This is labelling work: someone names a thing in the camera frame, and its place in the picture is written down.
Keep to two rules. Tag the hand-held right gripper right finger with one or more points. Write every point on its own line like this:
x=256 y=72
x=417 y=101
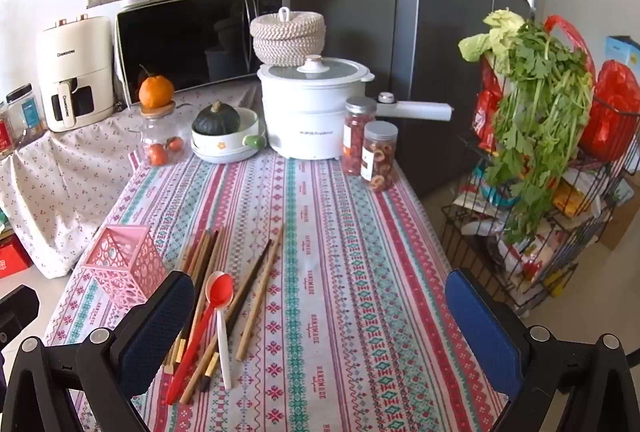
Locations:
x=482 y=337

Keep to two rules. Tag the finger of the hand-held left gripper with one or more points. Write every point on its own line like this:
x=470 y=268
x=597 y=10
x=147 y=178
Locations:
x=17 y=307

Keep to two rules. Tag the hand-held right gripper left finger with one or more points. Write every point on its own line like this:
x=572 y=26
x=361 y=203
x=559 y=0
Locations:
x=155 y=337

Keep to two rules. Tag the white plastic spoon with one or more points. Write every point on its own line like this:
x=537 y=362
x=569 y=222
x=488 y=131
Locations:
x=224 y=352

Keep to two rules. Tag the pink plastic utensil holder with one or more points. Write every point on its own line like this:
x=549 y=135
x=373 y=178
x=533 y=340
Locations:
x=125 y=267

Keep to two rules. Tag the red plastic spoon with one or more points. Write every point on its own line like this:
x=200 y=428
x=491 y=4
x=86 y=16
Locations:
x=220 y=292

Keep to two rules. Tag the black chopstick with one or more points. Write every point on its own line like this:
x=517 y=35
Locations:
x=252 y=274
x=210 y=249

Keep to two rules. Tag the light wooden chopstick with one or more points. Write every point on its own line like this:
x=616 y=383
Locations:
x=262 y=287

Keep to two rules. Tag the red cardboard box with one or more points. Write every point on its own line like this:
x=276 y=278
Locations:
x=14 y=259

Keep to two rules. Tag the floral cabinet cloth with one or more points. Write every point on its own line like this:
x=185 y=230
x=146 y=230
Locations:
x=65 y=192

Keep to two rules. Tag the striped patterned tablecloth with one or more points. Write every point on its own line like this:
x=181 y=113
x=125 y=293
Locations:
x=350 y=287

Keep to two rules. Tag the teal plastic packet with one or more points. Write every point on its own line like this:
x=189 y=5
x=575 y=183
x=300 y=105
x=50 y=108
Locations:
x=492 y=192

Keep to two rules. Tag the small red fruit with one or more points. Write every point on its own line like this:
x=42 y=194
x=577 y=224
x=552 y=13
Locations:
x=157 y=155
x=175 y=145

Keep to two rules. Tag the brown cardboard box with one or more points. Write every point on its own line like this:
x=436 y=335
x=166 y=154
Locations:
x=622 y=217

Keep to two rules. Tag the blue label jar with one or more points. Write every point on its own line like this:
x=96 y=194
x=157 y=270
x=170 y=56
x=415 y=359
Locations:
x=24 y=110

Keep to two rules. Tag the jar of dried fruit slices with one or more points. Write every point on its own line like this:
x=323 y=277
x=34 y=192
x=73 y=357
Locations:
x=380 y=157

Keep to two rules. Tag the glass jar with wooden lid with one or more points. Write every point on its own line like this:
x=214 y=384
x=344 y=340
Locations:
x=155 y=127

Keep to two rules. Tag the dark green pumpkin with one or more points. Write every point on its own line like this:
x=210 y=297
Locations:
x=216 y=120

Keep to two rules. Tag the red snack packet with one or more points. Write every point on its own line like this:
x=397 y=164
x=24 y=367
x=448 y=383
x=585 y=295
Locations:
x=487 y=107

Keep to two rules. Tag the leafy green herbs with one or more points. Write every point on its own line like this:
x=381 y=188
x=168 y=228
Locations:
x=540 y=112

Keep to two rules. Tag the jar of red dried berries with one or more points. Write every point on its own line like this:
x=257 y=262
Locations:
x=357 y=137

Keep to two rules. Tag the orange with stem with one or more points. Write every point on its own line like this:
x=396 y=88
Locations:
x=156 y=91

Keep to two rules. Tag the cream air fryer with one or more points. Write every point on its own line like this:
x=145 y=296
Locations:
x=75 y=62

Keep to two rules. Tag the red plastic bag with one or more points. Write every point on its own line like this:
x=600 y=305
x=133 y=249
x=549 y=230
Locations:
x=612 y=112

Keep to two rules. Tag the white electric pot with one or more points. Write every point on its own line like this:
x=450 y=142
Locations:
x=300 y=117

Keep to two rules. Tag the white microwave oven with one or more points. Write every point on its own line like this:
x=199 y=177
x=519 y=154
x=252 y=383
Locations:
x=190 y=47

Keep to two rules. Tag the pale green cabbage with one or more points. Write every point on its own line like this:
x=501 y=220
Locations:
x=487 y=37

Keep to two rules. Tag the grey refrigerator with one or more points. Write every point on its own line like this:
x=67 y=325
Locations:
x=425 y=37

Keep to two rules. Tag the white pot lid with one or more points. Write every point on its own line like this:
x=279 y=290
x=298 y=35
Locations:
x=320 y=68

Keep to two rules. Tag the blue cardboard box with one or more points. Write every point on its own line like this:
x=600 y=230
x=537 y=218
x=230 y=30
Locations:
x=622 y=55

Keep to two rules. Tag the woven lidded basket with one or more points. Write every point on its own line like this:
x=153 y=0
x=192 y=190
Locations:
x=287 y=40

